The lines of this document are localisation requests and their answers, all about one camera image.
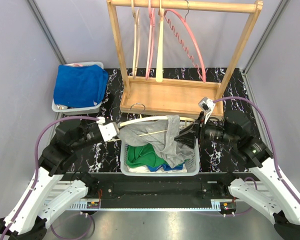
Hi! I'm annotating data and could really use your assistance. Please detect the blue tank top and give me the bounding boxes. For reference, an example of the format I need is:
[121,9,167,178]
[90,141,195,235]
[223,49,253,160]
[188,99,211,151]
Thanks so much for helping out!
[147,163,187,173]

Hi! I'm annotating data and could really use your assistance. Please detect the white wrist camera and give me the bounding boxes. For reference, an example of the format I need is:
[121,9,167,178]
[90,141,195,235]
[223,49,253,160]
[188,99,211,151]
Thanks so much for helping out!
[198,97,216,124]
[96,116,119,142]

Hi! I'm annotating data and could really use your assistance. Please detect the grey plastic laundry basket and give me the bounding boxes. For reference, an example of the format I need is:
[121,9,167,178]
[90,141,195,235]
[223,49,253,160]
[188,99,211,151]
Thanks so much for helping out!
[120,121,200,177]

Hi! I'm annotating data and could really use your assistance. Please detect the black marble pattern mat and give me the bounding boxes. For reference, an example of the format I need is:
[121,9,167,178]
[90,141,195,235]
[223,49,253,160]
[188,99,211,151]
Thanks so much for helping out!
[47,67,269,173]

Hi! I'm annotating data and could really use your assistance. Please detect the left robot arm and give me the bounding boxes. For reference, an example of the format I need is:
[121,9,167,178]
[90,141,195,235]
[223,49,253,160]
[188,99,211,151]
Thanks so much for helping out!
[0,116,105,240]

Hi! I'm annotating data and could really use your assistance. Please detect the wooden clothes rack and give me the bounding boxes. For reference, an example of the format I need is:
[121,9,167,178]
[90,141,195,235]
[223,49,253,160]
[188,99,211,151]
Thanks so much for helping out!
[106,0,263,118]

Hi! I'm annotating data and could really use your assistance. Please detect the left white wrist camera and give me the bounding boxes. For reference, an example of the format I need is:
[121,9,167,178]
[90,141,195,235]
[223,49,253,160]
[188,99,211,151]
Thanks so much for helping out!
[96,116,119,142]

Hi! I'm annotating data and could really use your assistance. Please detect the blue folded cloth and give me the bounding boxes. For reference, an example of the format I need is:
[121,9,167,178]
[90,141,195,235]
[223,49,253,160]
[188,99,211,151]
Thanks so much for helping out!
[53,64,109,108]

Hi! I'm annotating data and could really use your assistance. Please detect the white crumpled garments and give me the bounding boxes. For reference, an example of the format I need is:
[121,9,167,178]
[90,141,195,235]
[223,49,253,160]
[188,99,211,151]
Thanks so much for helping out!
[127,165,188,174]

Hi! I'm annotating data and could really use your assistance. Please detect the cream hanger with grey top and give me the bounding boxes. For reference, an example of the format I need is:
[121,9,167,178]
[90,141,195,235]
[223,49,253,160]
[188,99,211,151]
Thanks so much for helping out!
[116,103,195,138]

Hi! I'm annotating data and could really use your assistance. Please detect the pink hanger with green top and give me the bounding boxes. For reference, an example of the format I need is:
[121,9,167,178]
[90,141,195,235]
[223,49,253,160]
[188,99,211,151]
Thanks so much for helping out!
[163,0,207,83]

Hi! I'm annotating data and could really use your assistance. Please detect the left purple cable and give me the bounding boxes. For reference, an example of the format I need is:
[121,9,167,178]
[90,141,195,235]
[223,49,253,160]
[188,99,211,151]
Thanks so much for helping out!
[0,115,106,240]

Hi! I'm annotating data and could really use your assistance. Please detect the empty beige hanger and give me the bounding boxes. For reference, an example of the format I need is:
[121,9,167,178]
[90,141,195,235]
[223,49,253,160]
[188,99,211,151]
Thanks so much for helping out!
[130,0,140,79]

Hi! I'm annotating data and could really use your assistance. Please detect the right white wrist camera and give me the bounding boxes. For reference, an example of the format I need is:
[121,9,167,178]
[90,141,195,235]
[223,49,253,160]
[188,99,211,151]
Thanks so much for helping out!
[198,97,216,124]

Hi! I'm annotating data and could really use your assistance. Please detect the grey tank top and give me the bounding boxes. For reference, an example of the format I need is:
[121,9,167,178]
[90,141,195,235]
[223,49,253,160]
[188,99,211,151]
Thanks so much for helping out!
[118,115,195,168]

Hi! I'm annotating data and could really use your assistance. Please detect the green tank top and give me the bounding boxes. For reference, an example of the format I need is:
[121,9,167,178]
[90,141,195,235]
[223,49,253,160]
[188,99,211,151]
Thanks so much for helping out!
[126,144,166,168]

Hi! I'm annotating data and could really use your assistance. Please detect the cream wooden hanger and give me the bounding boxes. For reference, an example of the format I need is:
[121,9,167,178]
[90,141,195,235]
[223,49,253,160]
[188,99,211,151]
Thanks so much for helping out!
[155,0,164,83]

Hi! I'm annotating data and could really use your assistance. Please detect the small grey basket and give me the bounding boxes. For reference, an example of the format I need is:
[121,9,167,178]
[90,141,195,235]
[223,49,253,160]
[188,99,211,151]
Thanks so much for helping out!
[51,61,104,116]

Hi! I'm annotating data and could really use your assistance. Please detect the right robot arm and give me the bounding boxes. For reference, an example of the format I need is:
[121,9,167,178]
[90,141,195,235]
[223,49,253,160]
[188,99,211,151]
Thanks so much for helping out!
[174,110,300,240]

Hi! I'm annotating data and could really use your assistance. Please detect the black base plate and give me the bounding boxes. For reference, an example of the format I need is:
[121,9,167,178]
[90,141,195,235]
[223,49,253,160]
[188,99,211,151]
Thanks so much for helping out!
[69,172,271,210]

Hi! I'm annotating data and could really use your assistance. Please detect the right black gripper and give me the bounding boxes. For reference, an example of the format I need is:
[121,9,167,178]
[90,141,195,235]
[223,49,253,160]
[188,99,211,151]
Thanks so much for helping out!
[174,111,238,149]

